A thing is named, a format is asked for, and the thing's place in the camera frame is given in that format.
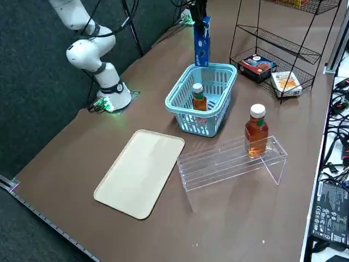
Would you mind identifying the clear acrylic beverage shelf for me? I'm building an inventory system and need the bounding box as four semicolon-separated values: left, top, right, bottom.
176;135;288;212

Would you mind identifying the aluminium profile post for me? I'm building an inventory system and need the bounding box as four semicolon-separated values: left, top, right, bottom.
323;0;349;75

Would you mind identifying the black wire snack shelf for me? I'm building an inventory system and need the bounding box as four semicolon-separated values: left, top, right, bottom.
229;0;343;104

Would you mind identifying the brown chocolate cookie box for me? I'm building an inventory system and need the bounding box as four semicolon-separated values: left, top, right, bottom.
237;54;278;84

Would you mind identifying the blue Oreo cookie pack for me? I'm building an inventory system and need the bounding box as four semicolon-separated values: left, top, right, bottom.
194;15;212;68

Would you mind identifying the black labelled power adapter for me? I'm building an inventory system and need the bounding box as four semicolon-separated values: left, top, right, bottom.
310;180;349;248

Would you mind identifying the cream rectangular tray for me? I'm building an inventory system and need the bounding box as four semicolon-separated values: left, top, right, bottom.
93;129;185;221

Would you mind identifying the white cracker box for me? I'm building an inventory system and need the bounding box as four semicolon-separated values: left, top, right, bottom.
270;71;303;98

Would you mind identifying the metal table edge rail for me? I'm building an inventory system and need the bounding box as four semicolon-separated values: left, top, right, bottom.
0;174;100;262

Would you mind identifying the amber tea bottle white cap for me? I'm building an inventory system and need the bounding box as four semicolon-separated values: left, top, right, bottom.
192;83;208;111
244;103;269;159

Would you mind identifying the black desk cable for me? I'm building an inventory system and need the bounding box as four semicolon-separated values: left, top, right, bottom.
324;109;349;175

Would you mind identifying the light blue plastic shopping basket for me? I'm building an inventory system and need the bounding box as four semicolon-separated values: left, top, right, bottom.
165;63;238;138

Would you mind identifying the yellow biscuit box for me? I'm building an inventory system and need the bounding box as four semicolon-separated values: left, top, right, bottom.
275;0;309;8

